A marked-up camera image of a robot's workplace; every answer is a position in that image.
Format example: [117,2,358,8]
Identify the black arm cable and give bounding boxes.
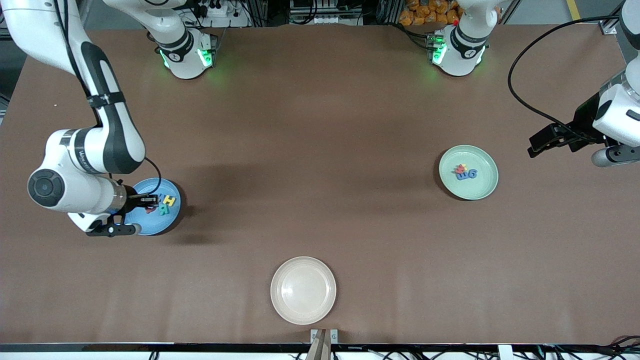
[52,0,163,197]
[508,15,623,146]

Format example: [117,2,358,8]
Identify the orange snack bag pile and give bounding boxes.
[398,0,461,27]

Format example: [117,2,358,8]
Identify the black cable bundle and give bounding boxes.
[540,334,640,360]

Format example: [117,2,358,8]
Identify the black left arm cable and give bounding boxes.
[508,15,623,146]

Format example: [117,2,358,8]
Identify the beige plate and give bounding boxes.
[270,256,337,326]

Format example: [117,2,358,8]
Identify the aluminium frame corner post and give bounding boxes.
[600,0,626,36]

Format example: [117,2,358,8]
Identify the beige mounting post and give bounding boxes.
[305,330,332,360]

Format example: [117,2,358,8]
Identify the large white power strip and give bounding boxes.
[180,2,251,28]

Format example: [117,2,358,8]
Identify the green plate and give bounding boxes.
[438,144,500,201]

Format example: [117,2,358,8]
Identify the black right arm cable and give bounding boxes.
[52,0,163,197]

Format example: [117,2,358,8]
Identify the metal table edge bracket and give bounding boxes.
[310,328,339,345]

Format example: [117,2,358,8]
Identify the blue plate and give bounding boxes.
[122,177,182,236]

